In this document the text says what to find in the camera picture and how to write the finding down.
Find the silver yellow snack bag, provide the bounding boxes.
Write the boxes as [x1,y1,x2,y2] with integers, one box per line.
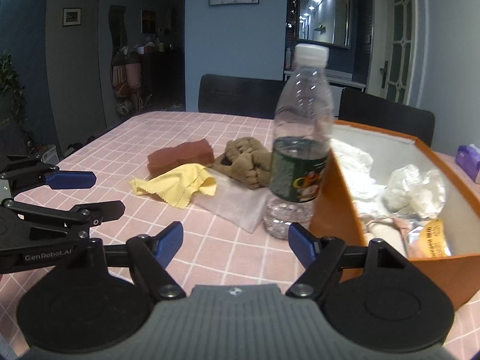
[407,218,452,258]

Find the yellow cleaning cloth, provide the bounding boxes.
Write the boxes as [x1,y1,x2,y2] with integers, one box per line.
[128,163,217,209]

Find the silver foil bundle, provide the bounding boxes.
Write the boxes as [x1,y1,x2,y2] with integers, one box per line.
[382,164,447,219]

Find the reddish brown sponge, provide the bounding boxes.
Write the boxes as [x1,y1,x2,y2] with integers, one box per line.
[147,139,215,177]

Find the white tissue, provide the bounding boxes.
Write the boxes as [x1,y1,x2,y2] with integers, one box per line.
[331,138,386,201]

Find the brown plush toy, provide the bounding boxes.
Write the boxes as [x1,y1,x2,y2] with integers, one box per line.
[209,137,272,189]

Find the white terry cloth pouch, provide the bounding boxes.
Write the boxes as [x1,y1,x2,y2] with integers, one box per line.
[360,215,412,258]

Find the green houseplant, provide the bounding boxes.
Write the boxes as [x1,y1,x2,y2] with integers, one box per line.
[1,50,36,154]

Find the orange cardboard box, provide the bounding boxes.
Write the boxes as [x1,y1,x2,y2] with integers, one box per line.
[309,121,479,309]

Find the pink checkered tablecloth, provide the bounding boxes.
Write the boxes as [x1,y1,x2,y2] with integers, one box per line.
[1,111,479,359]

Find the pink bags on rack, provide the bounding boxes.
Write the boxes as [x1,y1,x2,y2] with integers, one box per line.
[111,46,144,117]

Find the clear plastic bag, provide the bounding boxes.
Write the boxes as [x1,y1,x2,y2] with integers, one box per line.
[192,170,271,233]

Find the clear plastic water bottle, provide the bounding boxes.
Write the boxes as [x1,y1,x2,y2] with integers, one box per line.
[263,43,334,240]

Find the purple tissue pack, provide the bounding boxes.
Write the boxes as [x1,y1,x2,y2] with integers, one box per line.
[455,145,480,184]

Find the left black chair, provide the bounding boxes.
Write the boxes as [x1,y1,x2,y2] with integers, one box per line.
[198,74,286,119]

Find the black chair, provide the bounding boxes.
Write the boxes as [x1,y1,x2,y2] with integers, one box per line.
[198,74,286,119]
[338,88,435,147]

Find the right black chair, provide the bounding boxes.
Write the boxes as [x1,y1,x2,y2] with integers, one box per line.
[338,88,435,147]

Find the white glass panel door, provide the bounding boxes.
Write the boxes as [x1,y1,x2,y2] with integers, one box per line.
[366,0,429,107]

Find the small framed wall photo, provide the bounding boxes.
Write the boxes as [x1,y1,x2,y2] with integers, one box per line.
[63,8,81,27]

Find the wall mirror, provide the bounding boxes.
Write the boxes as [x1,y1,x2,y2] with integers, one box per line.
[297,0,352,49]

